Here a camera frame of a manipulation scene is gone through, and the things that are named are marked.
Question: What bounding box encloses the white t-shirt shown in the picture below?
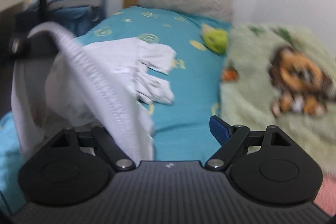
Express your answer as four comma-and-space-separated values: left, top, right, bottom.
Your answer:
11, 22, 176, 164

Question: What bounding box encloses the teal patterned bed sheet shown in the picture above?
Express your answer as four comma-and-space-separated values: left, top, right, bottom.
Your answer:
0, 5, 232, 214

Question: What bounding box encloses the grey folded cloth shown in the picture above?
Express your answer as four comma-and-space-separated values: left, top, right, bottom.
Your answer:
48, 0, 103, 10

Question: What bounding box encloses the green lion fleece blanket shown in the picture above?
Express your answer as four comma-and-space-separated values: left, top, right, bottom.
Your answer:
219, 24, 335, 177

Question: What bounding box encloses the green plush toy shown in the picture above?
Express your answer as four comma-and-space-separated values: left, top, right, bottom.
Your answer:
201, 23, 228, 55

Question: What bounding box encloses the pink fluffy blanket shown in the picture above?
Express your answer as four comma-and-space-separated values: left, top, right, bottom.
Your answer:
314, 175, 336, 216

